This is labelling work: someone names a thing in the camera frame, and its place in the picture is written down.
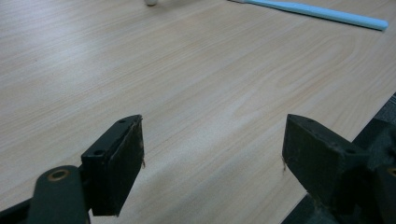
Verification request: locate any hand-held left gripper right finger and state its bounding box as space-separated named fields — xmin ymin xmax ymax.
xmin=281 ymin=113 xmax=379 ymax=216

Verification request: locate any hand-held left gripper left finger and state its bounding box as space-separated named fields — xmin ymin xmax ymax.
xmin=80 ymin=114 xmax=146 ymax=217

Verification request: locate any light blue toothbrush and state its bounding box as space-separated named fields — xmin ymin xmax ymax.
xmin=228 ymin=0 xmax=389 ymax=32

